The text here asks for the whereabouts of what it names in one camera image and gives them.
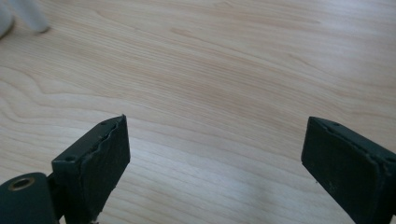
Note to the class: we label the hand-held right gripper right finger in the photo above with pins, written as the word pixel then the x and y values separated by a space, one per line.
pixel 348 174

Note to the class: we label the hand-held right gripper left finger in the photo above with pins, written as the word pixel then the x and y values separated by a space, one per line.
pixel 93 168

